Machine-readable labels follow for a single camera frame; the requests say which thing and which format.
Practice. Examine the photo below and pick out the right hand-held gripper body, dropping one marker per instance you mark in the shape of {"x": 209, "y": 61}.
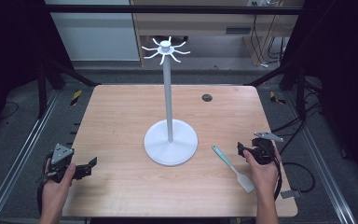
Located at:
{"x": 262, "y": 149}

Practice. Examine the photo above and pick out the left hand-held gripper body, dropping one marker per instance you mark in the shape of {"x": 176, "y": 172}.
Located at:
{"x": 61, "y": 155}

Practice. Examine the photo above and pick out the person's right hand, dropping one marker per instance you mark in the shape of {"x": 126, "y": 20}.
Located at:
{"x": 264, "y": 177}

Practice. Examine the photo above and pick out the person's left hand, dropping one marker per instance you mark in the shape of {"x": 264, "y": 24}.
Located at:
{"x": 56, "y": 189}

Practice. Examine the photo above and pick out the yellow black striped tape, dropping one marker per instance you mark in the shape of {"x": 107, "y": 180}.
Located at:
{"x": 275, "y": 98}
{"x": 76, "y": 96}

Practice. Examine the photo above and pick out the grey flat tag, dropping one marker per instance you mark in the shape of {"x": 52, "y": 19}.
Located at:
{"x": 291, "y": 194}

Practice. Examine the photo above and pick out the dark round table grommet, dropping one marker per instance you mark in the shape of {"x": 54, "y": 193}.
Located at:
{"x": 207, "y": 97}

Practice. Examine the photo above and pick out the white hook rack stand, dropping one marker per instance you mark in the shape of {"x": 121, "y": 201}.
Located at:
{"x": 169, "y": 137}

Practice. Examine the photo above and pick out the white cabinet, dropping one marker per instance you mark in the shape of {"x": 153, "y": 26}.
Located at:
{"x": 96, "y": 34}

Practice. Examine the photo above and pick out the aluminium floor rail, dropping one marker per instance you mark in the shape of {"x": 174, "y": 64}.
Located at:
{"x": 320, "y": 158}
{"x": 18, "y": 158}

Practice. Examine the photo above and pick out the black metal frame strut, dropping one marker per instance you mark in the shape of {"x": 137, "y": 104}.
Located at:
{"x": 43, "y": 87}
{"x": 298, "y": 90}

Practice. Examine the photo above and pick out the black horizontal frame bar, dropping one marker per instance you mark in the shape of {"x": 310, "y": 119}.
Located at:
{"x": 174, "y": 9}

